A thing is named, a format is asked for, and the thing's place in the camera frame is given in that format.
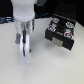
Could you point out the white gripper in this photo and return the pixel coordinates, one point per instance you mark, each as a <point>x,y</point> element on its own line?
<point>22,30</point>

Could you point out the black kcup drawer holder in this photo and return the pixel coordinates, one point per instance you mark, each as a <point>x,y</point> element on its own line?
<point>66,11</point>

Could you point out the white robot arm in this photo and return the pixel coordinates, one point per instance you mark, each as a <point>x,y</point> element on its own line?
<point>24,16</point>

